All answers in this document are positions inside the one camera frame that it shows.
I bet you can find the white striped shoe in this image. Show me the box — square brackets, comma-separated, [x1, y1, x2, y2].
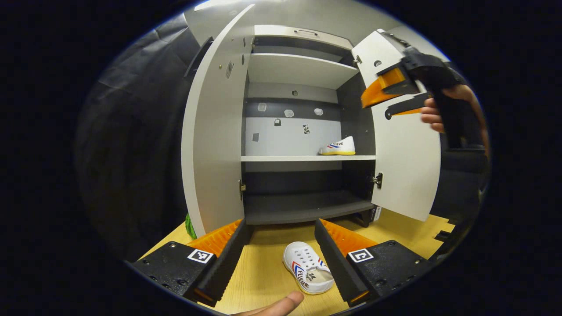
[318, 136, 356, 156]
[282, 241, 335, 295]

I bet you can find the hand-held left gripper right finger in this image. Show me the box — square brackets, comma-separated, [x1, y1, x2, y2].
[314, 219, 433, 308]

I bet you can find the cream cabinet drawer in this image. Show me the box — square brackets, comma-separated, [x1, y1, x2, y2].
[254, 25, 354, 50]

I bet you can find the white shoe cabinet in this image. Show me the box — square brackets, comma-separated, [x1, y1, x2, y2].
[239, 24, 378, 229]

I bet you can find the black backdrop stand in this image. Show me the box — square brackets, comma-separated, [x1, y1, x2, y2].
[184, 36, 214, 79]

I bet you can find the white cabinet door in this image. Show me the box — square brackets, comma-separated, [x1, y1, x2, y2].
[181, 4, 256, 238]
[351, 29, 442, 222]

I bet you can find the green striped object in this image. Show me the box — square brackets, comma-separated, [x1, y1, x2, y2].
[184, 213, 198, 240]

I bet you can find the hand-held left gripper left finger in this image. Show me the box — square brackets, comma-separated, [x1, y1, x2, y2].
[132, 219, 253, 308]

